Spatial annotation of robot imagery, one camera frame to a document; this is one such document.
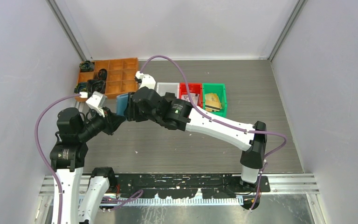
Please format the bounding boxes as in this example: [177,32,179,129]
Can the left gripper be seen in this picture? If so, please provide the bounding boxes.
[77,105,125,140]

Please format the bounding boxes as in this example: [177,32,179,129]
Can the blue leather card holder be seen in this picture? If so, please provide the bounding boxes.
[116,93,129,117]

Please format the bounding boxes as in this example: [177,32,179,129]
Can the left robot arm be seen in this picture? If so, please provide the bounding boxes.
[50,107,126,224]

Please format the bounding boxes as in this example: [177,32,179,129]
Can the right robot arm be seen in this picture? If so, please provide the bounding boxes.
[124,87,267,192]

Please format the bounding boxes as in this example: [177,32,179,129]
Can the white cards in red bin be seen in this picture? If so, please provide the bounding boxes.
[181,93,200,105]

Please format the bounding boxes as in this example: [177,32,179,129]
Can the gold cards in green bin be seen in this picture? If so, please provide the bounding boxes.
[204,93,222,112]

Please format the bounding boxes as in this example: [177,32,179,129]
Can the orange compartment tray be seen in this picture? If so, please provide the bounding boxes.
[74,57,138,99]

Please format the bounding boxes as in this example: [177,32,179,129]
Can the white plastic bin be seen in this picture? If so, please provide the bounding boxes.
[156,83,180,98]

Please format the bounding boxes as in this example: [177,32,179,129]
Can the red plastic bin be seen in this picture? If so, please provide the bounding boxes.
[178,83,203,108]

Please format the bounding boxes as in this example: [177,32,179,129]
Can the green plastic bin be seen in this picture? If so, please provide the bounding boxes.
[202,83,227,118]

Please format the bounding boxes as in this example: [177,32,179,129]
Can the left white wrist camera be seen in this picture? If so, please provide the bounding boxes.
[80,91,108,118]

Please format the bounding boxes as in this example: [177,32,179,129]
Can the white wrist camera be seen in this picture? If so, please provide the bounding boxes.
[80,91,108,118]
[135,71,156,90]

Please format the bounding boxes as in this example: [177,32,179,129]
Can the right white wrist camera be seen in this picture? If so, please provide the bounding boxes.
[135,71,156,90]

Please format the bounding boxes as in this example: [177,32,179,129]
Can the large black cable bundle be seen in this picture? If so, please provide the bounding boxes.
[86,79,107,95]

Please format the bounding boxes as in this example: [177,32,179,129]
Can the black cable coil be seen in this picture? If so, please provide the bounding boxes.
[96,68,108,82]

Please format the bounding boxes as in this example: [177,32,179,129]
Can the dark cable bundle bottom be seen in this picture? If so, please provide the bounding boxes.
[74,82,89,95]

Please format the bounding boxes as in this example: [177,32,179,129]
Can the dark cable bundle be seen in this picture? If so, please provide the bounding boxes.
[79,60,95,73]
[74,82,89,95]

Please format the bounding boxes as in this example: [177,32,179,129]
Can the dark cable bundle top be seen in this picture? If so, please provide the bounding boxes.
[79,60,95,73]

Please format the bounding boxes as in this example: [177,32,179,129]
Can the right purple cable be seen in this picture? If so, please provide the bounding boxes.
[139,55,288,212]

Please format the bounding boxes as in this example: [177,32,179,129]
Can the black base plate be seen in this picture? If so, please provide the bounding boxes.
[107,173,257,199]

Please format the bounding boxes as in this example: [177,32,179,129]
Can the aluminium rail frame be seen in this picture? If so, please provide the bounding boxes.
[39,174,320,207]

